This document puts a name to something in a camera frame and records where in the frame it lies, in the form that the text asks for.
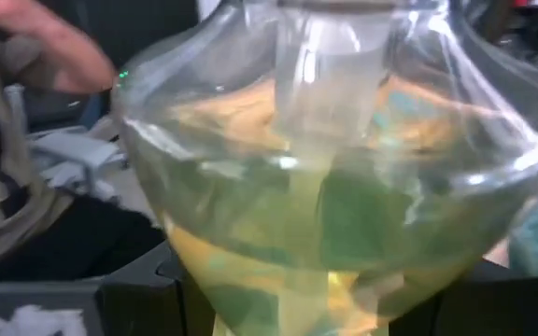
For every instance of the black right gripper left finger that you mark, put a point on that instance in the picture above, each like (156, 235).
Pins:
(133, 303)

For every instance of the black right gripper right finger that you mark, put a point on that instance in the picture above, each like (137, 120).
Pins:
(498, 303)

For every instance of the clear soap pump bottle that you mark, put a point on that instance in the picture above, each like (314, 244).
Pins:
(320, 210)

